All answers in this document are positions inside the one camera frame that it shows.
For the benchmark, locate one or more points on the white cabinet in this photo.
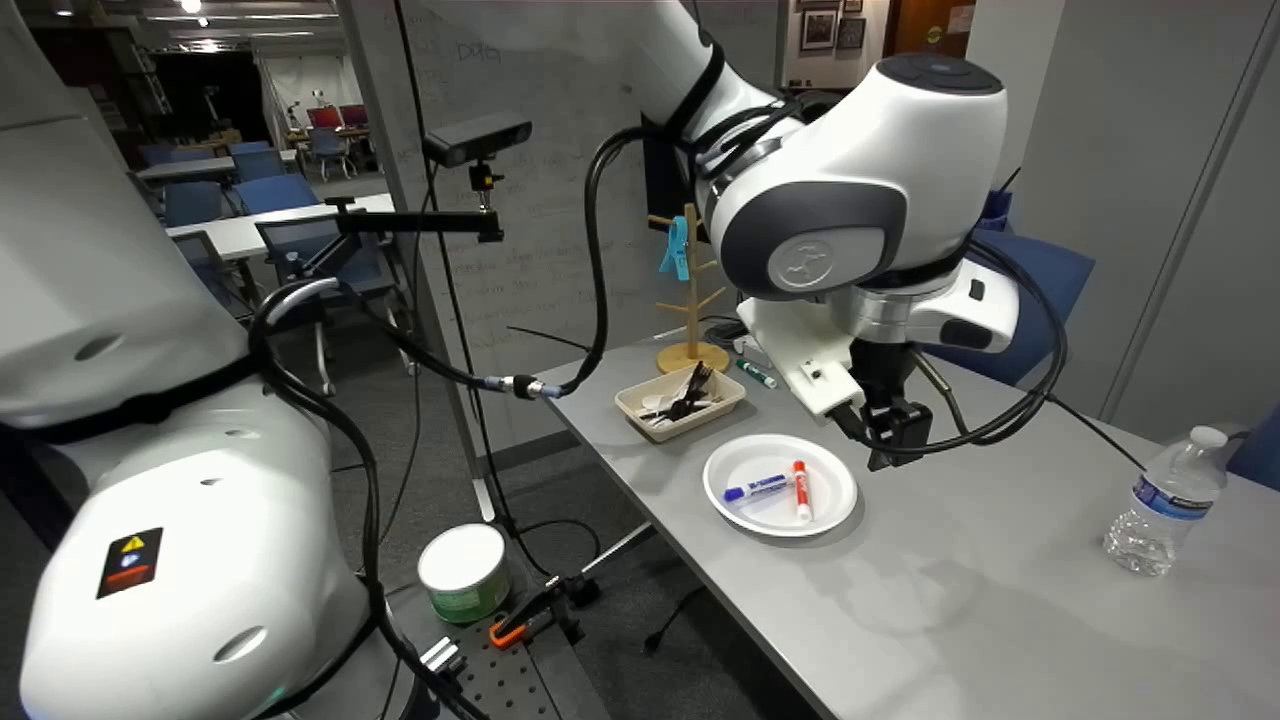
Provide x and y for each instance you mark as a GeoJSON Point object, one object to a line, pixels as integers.
{"type": "Point", "coordinates": [1162, 203]}

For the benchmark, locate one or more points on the blue office chair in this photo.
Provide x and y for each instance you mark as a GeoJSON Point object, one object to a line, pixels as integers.
{"type": "Point", "coordinates": [1054, 287]}
{"type": "Point", "coordinates": [1261, 453]}

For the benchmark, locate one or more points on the beige tray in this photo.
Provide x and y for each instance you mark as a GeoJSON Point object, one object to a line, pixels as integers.
{"type": "Point", "coordinates": [655, 419]}

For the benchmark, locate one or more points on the black clips pile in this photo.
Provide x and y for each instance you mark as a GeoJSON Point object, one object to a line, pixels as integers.
{"type": "Point", "coordinates": [683, 396]}

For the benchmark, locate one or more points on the blue background chair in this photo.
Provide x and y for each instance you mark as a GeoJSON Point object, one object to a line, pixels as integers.
{"type": "Point", "coordinates": [273, 182]}

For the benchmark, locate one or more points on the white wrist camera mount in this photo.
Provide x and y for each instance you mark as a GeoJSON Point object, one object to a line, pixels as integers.
{"type": "Point", "coordinates": [805, 355]}

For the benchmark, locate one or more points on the red Expo marker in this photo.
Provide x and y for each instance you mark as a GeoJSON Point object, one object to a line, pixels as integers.
{"type": "Point", "coordinates": [802, 491]}

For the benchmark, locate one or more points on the white background table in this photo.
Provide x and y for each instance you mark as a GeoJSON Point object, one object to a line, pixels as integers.
{"type": "Point", "coordinates": [255, 234]}

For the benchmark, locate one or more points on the green white tub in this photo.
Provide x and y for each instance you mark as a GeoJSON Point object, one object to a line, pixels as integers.
{"type": "Point", "coordinates": [464, 572]}

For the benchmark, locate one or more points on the light blue clip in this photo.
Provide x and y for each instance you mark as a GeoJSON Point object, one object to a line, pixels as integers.
{"type": "Point", "coordinates": [678, 248]}

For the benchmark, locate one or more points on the wooden mug tree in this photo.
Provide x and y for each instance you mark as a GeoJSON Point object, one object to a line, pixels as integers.
{"type": "Point", "coordinates": [692, 335]}

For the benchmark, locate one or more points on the black stereo camera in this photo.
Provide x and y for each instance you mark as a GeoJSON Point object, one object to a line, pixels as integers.
{"type": "Point", "coordinates": [476, 137]}

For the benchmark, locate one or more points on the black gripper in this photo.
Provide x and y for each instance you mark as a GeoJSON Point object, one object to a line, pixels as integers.
{"type": "Point", "coordinates": [883, 372]}

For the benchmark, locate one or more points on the black camera boom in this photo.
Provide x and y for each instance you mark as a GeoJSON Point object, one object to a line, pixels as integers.
{"type": "Point", "coordinates": [412, 223]}

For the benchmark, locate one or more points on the clear plastic water bottle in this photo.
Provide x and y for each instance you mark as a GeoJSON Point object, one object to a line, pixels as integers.
{"type": "Point", "coordinates": [1165, 506]}

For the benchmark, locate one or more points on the white foam plate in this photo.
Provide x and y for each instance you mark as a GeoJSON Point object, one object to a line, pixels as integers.
{"type": "Point", "coordinates": [783, 484]}

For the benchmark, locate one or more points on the green pen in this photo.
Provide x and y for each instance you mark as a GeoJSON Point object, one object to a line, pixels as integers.
{"type": "Point", "coordinates": [759, 370]}

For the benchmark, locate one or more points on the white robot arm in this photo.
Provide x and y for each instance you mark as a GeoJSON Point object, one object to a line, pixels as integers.
{"type": "Point", "coordinates": [852, 160]}

